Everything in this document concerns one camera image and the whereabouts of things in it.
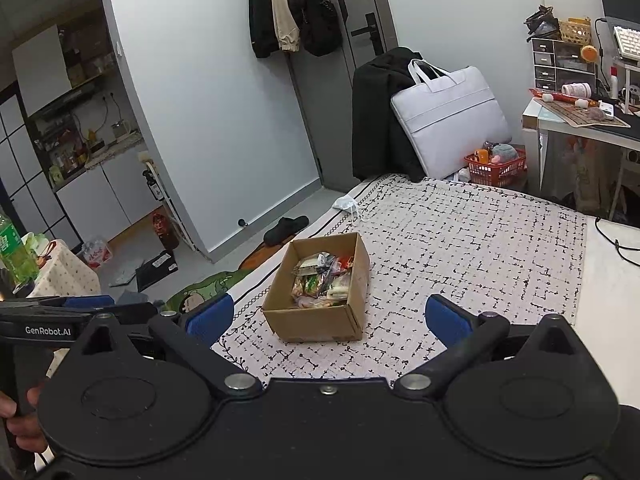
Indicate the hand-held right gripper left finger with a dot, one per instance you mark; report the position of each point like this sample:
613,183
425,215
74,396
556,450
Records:
212,317

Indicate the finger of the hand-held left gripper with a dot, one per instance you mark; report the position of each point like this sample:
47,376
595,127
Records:
90,301

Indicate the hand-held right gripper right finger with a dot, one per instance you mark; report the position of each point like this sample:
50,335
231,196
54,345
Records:
447,320

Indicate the brown cardboard box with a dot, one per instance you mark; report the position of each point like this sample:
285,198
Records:
320,322

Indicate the pile of snack packets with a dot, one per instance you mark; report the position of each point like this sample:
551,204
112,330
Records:
322,280

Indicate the person's left hand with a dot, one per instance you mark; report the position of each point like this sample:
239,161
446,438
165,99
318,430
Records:
25,435

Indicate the green cartoon rug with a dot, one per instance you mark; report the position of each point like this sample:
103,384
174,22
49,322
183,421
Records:
210,285

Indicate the cream dotted cloth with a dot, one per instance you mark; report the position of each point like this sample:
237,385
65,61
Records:
65,272

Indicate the clear plastic bag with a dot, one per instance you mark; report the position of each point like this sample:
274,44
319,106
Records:
95,255

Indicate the black flat box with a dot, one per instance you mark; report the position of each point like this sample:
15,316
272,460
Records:
157,267

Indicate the black white printed blanket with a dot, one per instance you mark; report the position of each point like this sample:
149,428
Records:
475,240

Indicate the green drink bottle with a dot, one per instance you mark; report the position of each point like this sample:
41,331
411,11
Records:
12,250

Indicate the red jar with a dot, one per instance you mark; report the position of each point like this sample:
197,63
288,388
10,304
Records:
162,227

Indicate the white kitchen cabinet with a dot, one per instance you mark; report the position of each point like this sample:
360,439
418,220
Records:
105,195

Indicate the black slipper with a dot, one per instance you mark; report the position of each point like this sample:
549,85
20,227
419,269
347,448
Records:
286,229

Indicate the white face mask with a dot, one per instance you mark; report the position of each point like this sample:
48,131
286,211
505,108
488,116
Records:
346,204

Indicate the red plastic basket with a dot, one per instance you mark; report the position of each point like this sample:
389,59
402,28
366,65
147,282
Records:
495,169

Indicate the white bed sheet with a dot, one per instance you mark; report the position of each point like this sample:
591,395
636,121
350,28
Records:
610,285

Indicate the grey laptop bag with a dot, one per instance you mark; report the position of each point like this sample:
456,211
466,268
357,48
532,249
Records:
450,115

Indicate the black jacket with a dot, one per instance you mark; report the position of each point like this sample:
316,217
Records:
385,115

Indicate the white shelf unit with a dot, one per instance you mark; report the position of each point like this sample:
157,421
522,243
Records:
575,127

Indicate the brown desk mat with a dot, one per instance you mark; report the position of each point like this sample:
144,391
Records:
580,116

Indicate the grey drawer organiser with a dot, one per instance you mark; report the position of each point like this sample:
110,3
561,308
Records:
560,62

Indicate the white bottle red cap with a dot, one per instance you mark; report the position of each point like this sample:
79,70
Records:
613,84

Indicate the white monitor riser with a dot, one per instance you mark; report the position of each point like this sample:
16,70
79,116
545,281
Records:
627,67

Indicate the black hanging coat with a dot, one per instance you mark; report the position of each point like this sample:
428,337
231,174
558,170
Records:
260,10

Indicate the dark crumpled bag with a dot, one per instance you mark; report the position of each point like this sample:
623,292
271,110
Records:
542,22

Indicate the black hanging bag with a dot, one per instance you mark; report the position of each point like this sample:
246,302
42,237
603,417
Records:
317,22

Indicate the beige hanging garment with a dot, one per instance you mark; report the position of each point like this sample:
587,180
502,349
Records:
284,10

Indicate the wicker basket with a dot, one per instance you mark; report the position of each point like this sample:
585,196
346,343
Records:
575,31

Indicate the white keyboard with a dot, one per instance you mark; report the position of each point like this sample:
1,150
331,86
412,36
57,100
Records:
627,42

